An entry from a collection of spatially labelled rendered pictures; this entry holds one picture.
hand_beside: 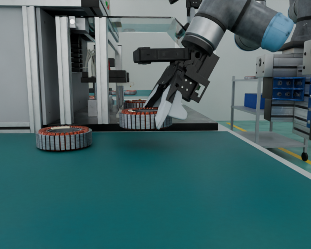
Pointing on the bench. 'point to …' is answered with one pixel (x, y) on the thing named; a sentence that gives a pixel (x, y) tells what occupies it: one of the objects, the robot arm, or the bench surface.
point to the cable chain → (76, 41)
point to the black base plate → (82, 115)
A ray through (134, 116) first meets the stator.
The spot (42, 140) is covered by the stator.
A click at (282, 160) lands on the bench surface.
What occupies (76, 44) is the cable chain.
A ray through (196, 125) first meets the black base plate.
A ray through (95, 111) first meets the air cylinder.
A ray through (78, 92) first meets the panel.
